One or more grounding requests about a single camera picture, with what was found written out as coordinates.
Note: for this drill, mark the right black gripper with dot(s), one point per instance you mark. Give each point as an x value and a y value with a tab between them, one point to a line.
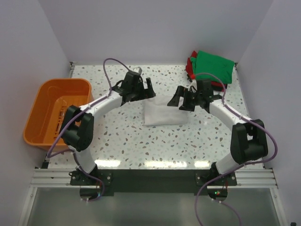
174	101

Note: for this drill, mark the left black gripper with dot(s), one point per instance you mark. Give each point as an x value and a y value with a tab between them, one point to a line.
150	93

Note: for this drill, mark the white t shirt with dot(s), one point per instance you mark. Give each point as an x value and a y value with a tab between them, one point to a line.
158	113

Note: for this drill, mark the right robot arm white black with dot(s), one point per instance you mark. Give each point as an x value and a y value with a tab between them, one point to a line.
248	138

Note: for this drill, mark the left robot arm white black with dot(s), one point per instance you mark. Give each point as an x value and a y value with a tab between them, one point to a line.
77	129

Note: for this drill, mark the red folded t shirt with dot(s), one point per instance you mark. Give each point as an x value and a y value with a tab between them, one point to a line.
191	63

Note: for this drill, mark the green folded t shirt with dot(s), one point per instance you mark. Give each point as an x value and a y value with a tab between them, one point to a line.
214	68

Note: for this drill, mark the orange plastic basket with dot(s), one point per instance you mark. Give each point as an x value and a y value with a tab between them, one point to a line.
49	107

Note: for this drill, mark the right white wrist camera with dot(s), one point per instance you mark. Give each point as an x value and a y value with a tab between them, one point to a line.
193	85

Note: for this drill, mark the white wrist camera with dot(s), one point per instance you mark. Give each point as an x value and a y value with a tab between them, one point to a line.
193	85
137	70

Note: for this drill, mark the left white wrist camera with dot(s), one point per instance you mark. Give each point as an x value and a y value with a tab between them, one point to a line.
137	70

